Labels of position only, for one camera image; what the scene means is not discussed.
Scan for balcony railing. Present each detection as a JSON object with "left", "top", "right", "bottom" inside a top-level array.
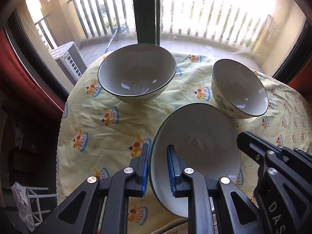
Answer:
[{"left": 34, "top": 0, "right": 276, "bottom": 51}]

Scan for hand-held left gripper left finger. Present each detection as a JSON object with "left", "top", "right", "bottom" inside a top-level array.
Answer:
[{"left": 41, "top": 143, "right": 150, "bottom": 234}]

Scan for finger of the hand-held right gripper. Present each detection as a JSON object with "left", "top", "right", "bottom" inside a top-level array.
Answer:
[{"left": 237, "top": 131, "right": 312, "bottom": 183}]

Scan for yellow printed tablecloth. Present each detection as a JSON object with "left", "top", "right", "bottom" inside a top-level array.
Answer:
[{"left": 56, "top": 51, "right": 309, "bottom": 234}]

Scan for white metal rack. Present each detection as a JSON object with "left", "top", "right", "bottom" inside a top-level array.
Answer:
[{"left": 11, "top": 182, "right": 58, "bottom": 232}]

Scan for red curtain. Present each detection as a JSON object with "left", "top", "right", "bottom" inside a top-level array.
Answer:
[
  {"left": 288, "top": 61, "right": 312, "bottom": 100},
  {"left": 0, "top": 28, "right": 65, "bottom": 117}
]

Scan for white crumpled cloth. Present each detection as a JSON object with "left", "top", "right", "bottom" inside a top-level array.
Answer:
[{"left": 11, "top": 182, "right": 35, "bottom": 232}]

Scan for floral ceramic bowl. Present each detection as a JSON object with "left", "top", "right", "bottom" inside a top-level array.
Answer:
[
  {"left": 211, "top": 59, "right": 269, "bottom": 119},
  {"left": 97, "top": 43, "right": 177, "bottom": 104},
  {"left": 149, "top": 103, "right": 242, "bottom": 218}
]

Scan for thin white pole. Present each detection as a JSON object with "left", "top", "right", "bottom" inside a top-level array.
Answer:
[{"left": 102, "top": 29, "right": 119, "bottom": 55}]

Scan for dark wooden furniture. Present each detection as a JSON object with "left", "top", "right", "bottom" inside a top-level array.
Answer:
[{"left": 0, "top": 97, "right": 60, "bottom": 188}]

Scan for white outdoor air conditioner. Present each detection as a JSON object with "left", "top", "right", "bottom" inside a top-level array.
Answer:
[{"left": 50, "top": 41, "right": 88, "bottom": 80}]

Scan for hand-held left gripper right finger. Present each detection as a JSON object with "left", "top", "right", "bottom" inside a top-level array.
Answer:
[{"left": 167, "top": 145, "right": 266, "bottom": 234}]

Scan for dark window frame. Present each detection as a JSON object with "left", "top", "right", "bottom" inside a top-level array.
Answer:
[{"left": 5, "top": 0, "right": 309, "bottom": 100}]

